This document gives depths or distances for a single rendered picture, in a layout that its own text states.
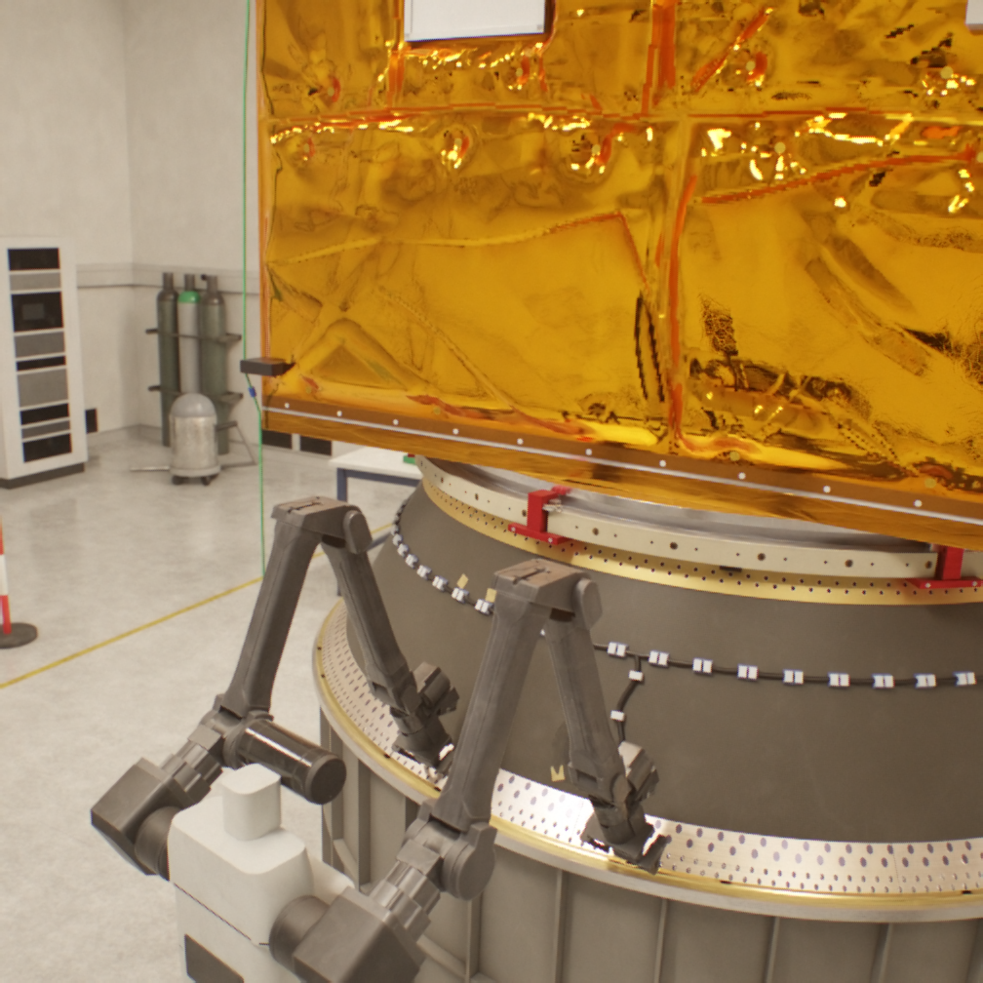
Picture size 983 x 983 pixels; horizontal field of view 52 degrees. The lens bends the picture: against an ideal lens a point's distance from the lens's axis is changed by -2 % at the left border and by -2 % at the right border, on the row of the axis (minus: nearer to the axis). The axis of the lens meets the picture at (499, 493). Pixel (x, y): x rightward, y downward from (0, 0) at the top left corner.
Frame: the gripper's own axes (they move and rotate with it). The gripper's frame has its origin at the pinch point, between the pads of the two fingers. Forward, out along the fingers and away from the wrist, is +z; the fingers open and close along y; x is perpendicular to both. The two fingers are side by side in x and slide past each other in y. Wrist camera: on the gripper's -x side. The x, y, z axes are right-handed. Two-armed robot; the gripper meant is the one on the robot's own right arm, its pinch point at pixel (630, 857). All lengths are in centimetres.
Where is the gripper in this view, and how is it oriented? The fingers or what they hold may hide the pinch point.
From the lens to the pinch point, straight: 187.9
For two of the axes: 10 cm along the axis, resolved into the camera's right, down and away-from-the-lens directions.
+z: 2.8, 7.5, 6.0
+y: -7.7, -1.9, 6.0
